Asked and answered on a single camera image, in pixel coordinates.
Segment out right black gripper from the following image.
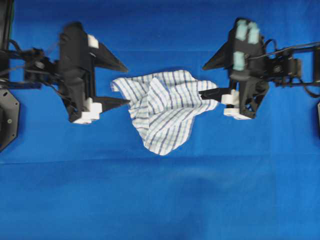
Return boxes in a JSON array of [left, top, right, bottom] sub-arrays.
[[199, 17, 269, 120]]

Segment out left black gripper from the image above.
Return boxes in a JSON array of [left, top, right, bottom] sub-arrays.
[[58, 21, 130, 124]]

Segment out blue striped white towel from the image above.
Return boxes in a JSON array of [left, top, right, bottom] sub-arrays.
[[110, 69, 218, 156]]

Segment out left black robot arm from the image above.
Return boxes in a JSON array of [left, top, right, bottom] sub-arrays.
[[0, 22, 129, 125]]

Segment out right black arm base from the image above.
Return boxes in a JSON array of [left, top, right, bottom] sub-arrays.
[[316, 102, 320, 137]]

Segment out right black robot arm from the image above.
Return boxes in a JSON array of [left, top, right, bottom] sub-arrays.
[[199, 17, 320, 120]]

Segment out blue table cloth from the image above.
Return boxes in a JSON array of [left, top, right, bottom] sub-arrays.
[[0, 0, 320, 240]]

